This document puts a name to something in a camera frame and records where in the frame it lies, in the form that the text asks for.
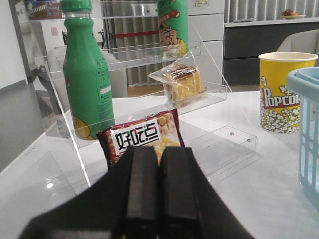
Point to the yellow popcorn paper cup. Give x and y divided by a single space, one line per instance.
280 107

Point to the white plate with fruit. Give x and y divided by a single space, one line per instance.
289 14

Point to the light blue plastic basket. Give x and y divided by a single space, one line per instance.
305 83

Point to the green plastic drink bottle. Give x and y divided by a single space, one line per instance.
86 73

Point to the green cartoon snack can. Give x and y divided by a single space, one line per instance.
173 25

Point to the red biscuit snack packet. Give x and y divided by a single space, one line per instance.
159 131

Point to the clear acrylic display shelf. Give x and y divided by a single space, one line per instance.
220 148

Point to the grey cabinet with counter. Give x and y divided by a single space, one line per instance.
244 42

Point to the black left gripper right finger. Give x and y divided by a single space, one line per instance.
189 206

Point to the yellow bread slice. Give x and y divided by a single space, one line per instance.
183 84

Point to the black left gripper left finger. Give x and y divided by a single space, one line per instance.
120 205

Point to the beige chair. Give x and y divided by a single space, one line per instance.
307 42

